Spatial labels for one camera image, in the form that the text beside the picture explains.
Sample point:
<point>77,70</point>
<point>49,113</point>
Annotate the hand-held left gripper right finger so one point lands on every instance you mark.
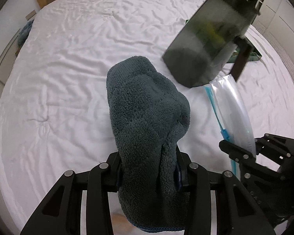
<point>182,173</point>

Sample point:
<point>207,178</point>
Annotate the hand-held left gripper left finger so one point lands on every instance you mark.
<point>114,173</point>

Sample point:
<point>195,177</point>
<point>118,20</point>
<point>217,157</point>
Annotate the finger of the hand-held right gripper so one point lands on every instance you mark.
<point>276,149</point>
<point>237,153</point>

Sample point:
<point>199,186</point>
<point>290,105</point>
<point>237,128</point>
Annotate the dark teal fleece towel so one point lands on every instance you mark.
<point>144,107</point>

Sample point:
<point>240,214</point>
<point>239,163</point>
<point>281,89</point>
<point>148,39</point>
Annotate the green box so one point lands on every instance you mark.
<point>253,56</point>

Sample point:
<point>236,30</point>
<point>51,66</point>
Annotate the white bed sheet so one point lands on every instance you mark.
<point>76,66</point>

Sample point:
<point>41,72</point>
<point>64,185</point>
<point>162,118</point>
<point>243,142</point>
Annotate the dark blurred box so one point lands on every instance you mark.
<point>205,41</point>

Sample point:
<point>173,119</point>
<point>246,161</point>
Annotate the blue cloth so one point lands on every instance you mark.
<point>25,33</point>

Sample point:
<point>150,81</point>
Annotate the wall switch plate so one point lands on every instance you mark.
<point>30,15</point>

